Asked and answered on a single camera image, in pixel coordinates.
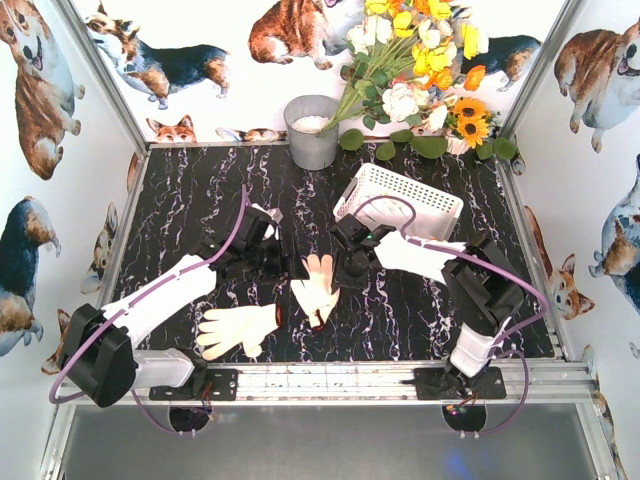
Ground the cream leather glove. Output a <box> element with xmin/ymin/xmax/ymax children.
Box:
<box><xmin>196</xmin><ymin>304</ymin><xmax>282</xmax><ymax>361</ymax></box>
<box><xmin>290</xmin><ymin>254</ymin><xmax>340</xmax><ymax>331</ymax></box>

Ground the white plastic storage basket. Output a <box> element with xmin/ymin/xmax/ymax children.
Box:
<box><xmin>333</xmin><ymin>163</ymin><xmax>464</xmax><ymax>241</ymax></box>

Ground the cream leather glove front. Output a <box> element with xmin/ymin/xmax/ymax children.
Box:
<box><xmin>196</xmin><ymin>304</ymin><xmax>282</xmax><ymax>361</ymax></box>

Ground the yellow dotted knit glove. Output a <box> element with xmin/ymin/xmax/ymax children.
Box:
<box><xmin>354</xmin><ymin>197</ymin><xmax>403</xmax><ymax>225</ymax></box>

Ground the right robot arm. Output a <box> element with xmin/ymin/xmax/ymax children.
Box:
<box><xmin>329</xmin><ymin>214</ymin><xmax>525</xmax><ymax>379</ymax></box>

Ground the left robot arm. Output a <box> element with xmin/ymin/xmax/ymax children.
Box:
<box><xmin>58</xmin><ymin>204</ymin><xmax>307</xmax><ymax>408</ymax></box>

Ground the grey metal bucket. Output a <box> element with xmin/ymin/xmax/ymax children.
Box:
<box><xmin>283</xmin><ymin>95</ymin><xmax>339</xmax><ymax>171</ymax></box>

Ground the sunflower pot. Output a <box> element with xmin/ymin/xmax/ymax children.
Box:
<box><xmin>444</xmin><ymin>97</ymin><xmax>500</xmax><ymax>155</ymax></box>

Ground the artificial flower bouquet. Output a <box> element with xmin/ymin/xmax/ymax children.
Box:
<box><xmin>323</xmin><ymin>1</ymin><xmax>489</xmax><ymax>131</ymax></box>

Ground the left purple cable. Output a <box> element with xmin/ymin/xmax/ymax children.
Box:
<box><xmin>49</xmin><ymin>184</ymin><xmax>251</xmax><ymax>436</ymax></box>

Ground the purple cable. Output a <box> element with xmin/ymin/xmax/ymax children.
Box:
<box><xmin>49</xmin><ymin>184</ymin><xmax>251</xmax><ymax>436</ymax></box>
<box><xmin>349</xmin><ymin>195</ymin><xmax>551</xmax><ymax>436</ymax></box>

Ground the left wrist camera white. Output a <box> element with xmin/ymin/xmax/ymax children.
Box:
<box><xmin>250</xmin><ymin>203</ymin><xmax>284</xmax><ymax>240</ymax></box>

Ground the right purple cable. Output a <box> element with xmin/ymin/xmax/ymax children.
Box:
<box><xmin>349</xmin><ymin>195</ymin><xmax>551</xmax><ymax>436</ymax></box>

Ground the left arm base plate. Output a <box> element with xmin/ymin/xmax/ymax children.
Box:
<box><xmin>149</xmin><ymin>369</ymin><xmax>239</xmax><ymax>401</ymax></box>

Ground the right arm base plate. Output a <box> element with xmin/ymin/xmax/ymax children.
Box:
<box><xmin>413</xmin><ymin>367</ymin><xmax>507</xmax><ymax>400</ymax></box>

